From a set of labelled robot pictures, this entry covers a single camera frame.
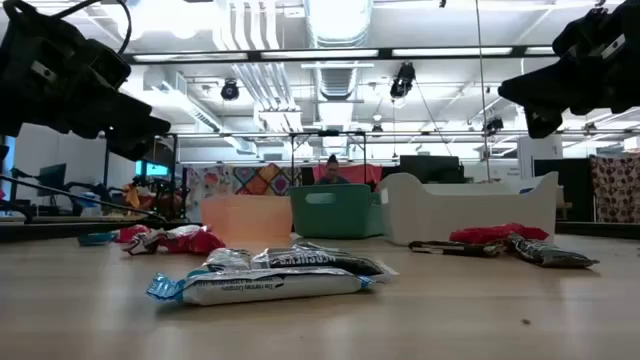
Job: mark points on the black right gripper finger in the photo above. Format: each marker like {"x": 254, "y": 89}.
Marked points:
{"x": 545, "y": 122}
{"x": 540, "y": 85}

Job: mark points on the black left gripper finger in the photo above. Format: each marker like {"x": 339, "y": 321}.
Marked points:
{"x": 140, "y": 117}
{"x": 127, "y": 142}

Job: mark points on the red KitKat bar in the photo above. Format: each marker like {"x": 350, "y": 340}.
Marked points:
{"x": 492, "y": 233}
{"x": 131, "y": 233}
{"x": 195, "y": 242}

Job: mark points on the dark Hershey's chocolate bar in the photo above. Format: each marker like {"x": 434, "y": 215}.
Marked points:
{"x": 547, "y": 255}
{"x": 227, "y": 259}
{"x": 320, "y": 260}
{"x": 450, "y": 248}

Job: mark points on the white pillar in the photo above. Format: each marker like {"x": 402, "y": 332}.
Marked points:
{"x": 540, "y": 155}

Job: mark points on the teal lit screen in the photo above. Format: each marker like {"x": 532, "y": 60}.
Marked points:
{"x": 155, "y": 170}

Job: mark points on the black partition panel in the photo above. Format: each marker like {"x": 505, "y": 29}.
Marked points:
{"x": 575, "y": 190}

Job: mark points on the white floral cloth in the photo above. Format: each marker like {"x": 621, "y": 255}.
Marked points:
{"x": 212, "y": 182}

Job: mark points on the brown dotted curtain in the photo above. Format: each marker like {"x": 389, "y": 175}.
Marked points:
{"x": 617, "y": 190}

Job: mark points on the white plastic bin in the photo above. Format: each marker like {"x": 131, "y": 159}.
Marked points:
{"x": 450, "y": 215}

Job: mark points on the colourful patchwork quilt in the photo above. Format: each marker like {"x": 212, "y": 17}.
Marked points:
{"x": 260, "y": 180}

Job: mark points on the orange translucent plastic bin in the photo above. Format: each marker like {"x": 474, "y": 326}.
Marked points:
{"x": 247, "y": 215}

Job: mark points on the red hanging cloth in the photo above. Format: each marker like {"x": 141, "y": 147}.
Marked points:
{"x": 365, "y": 175}

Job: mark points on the small dark crumb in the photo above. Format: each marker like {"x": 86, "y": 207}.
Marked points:
{"x": 525, "y": 321}

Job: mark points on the person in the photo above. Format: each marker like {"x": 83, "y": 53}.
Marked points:
{"x": 332, "y": 172}

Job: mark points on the teal plastic bin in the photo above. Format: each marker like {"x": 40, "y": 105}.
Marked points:
{"x": 340, "y": 215}

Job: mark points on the black ceiling camera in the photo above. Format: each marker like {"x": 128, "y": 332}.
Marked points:
{"x": 230, "y": 91}
{"x": 494, "y": 125}
{"x": 402, "y": 80}

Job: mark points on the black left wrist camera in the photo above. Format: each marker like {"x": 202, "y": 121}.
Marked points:
{"x": 107, "y": 65}

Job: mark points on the black aluminium rig frame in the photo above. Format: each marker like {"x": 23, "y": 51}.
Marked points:
{"x": 30, "y": 232}

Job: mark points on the black background rig frame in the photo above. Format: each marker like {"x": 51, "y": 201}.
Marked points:
{"x": 330, "y": 133}

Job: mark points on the round silver ventilation duct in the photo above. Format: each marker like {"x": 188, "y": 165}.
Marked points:
{"x": 340, "y": 80}

